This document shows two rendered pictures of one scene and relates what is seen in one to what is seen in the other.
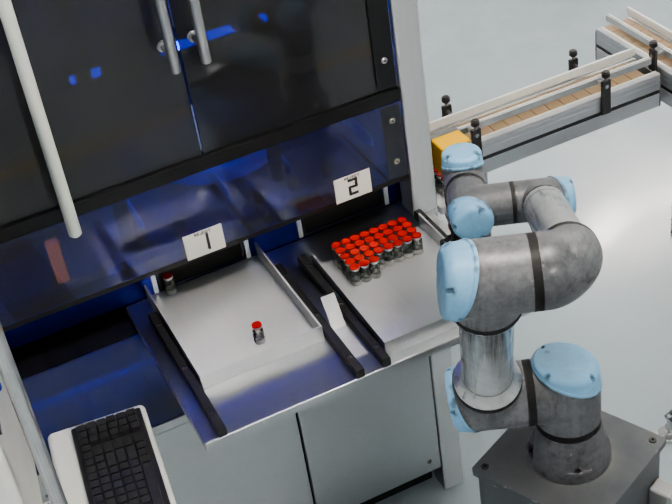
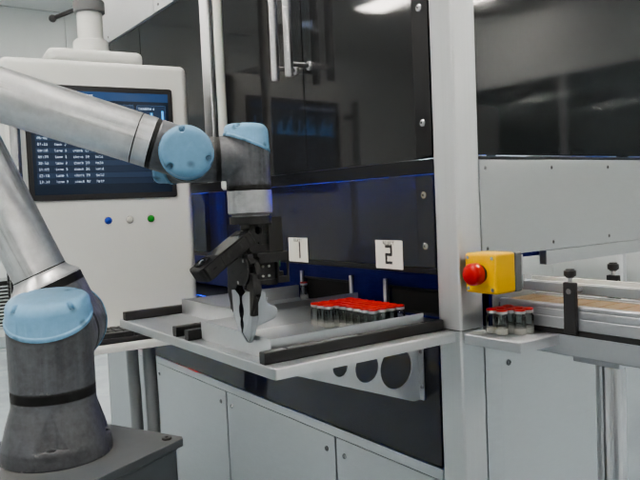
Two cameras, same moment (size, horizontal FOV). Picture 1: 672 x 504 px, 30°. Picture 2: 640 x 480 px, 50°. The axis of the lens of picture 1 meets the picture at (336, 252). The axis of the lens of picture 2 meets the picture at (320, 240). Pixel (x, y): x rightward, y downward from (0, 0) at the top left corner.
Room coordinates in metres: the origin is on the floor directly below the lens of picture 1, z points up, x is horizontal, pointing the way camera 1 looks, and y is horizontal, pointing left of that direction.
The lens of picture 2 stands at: (1.70, -1.40, 1.13)
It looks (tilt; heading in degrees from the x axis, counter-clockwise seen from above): 3 degrees down; 75
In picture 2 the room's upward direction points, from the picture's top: 2 degrees counter-clockwise
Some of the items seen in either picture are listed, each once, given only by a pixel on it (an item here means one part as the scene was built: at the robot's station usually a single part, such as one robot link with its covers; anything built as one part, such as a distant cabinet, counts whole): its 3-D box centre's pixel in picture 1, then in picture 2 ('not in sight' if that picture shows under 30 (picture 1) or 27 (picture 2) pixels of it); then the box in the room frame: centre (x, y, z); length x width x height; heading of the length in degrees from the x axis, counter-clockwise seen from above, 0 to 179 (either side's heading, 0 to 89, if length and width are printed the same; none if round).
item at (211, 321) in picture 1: (231, 311); (270, 303); (2.02, 0.23, 0.90); 0.34 x 0.26 x 0.04; 20
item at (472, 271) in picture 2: not in sight; (475, 273); (2.29, -0.30, 1.00); 0.04 x 0.04 x 0.04; 20
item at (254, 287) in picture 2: not in sight; (250, 289); (1.89, -0.28, 1.00); 0.05 x 0.02 x 0.09; 110
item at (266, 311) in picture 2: not in sight; (261, 314); (1.91, -0.26, 0.95); 0.06 x 0.03 x 0.09; 20
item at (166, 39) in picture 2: not in sight; (171, 97); (1.86, 0.95, 1.51); 0.49 x 0.01 x 0.59; 110
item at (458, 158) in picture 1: (463, 176); (245, 157); (1.89, -0.25, 1.21); 0.09 x 0.08 x 0.11; 175
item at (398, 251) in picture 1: (384, 256); (348, 316); (2.11, -0.10, 0.91); 0.18 x 0.02 x 0.05; 110
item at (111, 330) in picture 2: (124, 485); (117, 333); (1.65, 0.45, 0.82); 0.40 x 0.14 x 0.02; 14
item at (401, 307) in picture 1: (404, 280); (311, 326); (2.03, -0.13, 0.90); 0.34 x 0.26 x 0.04; 20
